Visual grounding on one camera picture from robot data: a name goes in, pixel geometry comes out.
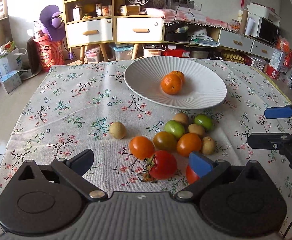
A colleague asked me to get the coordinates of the green lime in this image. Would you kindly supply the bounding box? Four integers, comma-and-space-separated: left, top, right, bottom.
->
164, 120, 186, 140
194, 114, 214, 131

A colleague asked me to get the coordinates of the brown kiwi back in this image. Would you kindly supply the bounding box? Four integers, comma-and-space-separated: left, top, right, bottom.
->
173, 113, 189, 127

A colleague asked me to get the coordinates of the purple foam toy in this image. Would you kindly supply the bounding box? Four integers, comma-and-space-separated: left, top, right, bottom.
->
39, 5, 66, 41

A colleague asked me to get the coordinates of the round red tomato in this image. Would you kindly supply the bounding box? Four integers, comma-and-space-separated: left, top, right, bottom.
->
186, 165, 199, 185

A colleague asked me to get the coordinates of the brown kiwi front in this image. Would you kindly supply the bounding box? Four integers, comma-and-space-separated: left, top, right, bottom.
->
201, 136, 216, 155

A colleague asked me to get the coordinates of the orange tomato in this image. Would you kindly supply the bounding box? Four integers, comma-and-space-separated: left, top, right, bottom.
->
176, 133, 202, 157
129, 136, 155, 160

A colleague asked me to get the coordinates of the olive green-orange tomato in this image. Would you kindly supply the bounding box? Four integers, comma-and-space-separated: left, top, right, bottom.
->
153, 131, 177, 152

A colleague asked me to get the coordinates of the red drum container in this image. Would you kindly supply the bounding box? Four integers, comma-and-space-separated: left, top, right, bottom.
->
33, 34, 64, 72

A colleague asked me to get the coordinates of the small blue tissue box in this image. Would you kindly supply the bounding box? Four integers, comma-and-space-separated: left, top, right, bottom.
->
0, 69, 26, 94

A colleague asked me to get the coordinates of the low white drawer bench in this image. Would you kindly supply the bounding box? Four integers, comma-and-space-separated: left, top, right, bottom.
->
207, 28, 275, 60

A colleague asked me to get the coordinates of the red tomato with stem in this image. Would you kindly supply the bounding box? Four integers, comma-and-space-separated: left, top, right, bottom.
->
136, 150, 177, 183

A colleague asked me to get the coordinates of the small orange mandarin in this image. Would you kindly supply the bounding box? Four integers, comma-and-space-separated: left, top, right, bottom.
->
170, 70, 186, 84

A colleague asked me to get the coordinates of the lone brown kiwi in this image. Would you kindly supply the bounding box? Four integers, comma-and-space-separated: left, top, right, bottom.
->
109, 122, 126, 139

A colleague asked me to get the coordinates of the microwave oven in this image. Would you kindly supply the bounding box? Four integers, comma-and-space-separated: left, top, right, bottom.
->
248, 13, 281, 44

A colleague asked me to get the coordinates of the large orange mandarin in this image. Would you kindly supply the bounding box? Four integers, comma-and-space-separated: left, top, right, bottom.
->
161, 74, 183, 95

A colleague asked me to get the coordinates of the floral tablecloth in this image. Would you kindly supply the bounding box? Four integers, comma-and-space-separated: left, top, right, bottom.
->
0, 60, 292, 237

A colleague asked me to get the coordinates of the white cardboard box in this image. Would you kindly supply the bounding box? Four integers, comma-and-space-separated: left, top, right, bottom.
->
0, 47, 27, 78

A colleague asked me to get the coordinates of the white ribbed plate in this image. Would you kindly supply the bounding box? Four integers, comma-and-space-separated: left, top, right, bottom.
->
124, 56, 227, 109

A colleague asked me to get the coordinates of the wooden drawer cabinet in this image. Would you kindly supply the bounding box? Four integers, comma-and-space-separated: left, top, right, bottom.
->
63, 0, 164, 61

